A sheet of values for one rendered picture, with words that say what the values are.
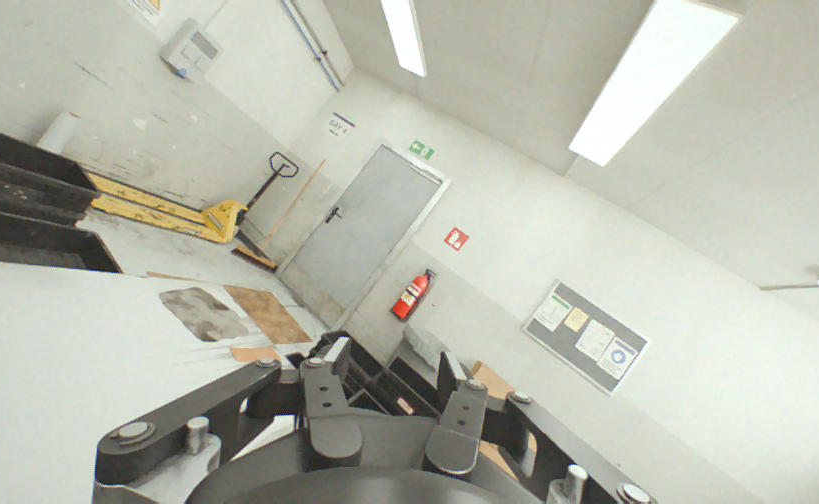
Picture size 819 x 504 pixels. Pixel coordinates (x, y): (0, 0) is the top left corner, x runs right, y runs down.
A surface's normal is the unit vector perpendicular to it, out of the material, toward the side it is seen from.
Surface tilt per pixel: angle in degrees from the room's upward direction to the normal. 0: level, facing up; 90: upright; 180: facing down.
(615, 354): 90
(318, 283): 90
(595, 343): 89
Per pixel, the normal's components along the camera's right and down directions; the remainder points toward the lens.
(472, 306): -0.22, -0.19
